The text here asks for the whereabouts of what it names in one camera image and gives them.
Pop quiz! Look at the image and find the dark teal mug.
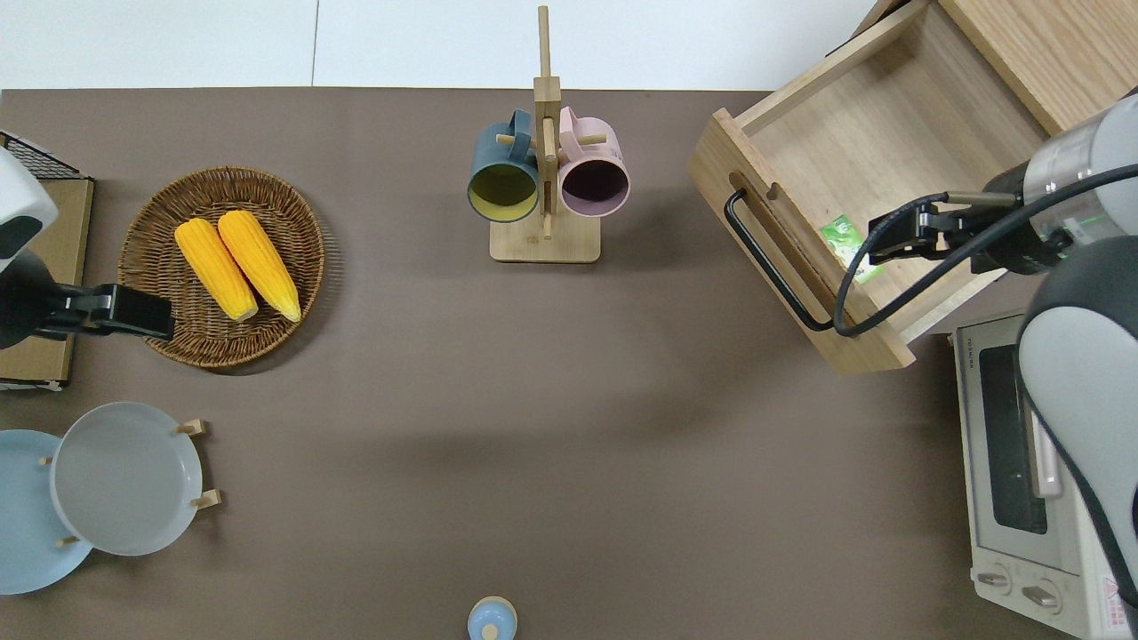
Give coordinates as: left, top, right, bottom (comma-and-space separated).
467, 108, 541, 224

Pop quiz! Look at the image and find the round wicker basket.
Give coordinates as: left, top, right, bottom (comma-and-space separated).
117, 165, 327, 371

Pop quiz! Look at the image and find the grey plate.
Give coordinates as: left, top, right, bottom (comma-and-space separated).
50, 401, 204, 557

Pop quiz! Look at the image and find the wooden cabinet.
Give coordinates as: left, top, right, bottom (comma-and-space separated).
853, 0, 1138, 136

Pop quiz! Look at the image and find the green packet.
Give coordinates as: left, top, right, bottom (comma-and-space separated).
819, 214, 882, 286

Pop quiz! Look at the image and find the light blue plate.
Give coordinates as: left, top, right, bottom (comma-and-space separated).
0, 429, 95, 596

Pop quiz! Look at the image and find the yellow corn cob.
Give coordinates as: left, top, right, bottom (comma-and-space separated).
217, 209, 302, 324
173, 218, 260, 323

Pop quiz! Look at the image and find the blue bell with wooden base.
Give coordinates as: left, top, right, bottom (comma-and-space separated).
467, 596, 519, 640

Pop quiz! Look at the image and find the wooden plate rack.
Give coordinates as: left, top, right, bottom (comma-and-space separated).
38, 418, 222, 548

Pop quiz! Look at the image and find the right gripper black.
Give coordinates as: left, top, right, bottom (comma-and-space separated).
867, 197, 1070, 276

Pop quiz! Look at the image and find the wooden drawer with black handle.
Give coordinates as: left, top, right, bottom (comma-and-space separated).
687, 0, 1052, 374

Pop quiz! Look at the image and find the wooden mug tree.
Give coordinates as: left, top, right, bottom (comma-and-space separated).
489, 5, 609, 265

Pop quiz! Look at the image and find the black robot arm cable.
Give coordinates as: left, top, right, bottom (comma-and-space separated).
832, 164, 1138, 340

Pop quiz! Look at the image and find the wire grid box with wooden shelf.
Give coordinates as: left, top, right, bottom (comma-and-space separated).
0, 131, 96, 393

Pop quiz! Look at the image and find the pink mug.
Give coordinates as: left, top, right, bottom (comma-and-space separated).
557, 106, 631, 220

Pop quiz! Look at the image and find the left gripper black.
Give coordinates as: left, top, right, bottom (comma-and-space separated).
34, 284, 175, 342

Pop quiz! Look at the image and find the brown table mat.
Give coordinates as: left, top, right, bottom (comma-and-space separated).
0, 87, 1138, 640

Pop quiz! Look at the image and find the white toaster oven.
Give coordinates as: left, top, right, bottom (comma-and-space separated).
950, 310, 1138, 640

